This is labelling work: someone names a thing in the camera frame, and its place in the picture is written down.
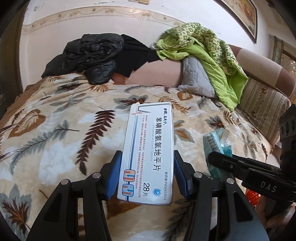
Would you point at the teal tissue packet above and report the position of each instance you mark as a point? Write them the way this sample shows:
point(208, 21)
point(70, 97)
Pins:
point(214, 143)

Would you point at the grey quilted pillow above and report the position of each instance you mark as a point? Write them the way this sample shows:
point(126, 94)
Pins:
point(196, 76)

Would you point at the red plastic basket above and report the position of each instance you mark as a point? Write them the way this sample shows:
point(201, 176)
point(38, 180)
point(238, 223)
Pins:
point(252, 197)

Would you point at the green patterned quilt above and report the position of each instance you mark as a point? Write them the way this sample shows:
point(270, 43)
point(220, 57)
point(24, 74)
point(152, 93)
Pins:
point(215, 76)

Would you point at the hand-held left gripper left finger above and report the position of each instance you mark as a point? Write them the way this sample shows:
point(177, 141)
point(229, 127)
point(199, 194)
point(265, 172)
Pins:
point(114, 173)

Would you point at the large framed painting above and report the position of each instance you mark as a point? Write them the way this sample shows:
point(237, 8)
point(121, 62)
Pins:
point(242, 16)

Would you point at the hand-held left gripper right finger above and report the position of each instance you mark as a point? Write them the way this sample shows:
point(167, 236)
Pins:
point(180, 176)

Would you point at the pink brown sofa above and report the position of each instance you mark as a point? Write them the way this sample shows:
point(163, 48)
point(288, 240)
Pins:
point(157, 74)

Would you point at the small shiny silver object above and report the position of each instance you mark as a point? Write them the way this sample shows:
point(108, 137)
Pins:
point(154, 45)

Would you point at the black cloth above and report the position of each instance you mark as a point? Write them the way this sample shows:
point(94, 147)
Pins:
point(138, 58)

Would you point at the person's right hand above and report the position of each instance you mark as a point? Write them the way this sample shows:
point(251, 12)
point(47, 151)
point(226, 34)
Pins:
point(277, 217)

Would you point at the striped sofa cushion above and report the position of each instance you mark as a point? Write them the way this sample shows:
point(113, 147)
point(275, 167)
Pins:
point(261, 104)

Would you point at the white medicine box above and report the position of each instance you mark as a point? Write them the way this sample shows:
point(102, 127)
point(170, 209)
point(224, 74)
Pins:
point(148, 150)

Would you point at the black puffer jacket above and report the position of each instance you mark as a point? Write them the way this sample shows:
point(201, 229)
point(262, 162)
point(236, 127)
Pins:
point(87, 55)

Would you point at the leaf print blanket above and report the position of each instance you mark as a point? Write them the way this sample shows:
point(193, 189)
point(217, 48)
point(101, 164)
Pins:
point(57, 139)

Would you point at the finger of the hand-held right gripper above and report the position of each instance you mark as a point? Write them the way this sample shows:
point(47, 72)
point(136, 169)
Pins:
point(222, 161)

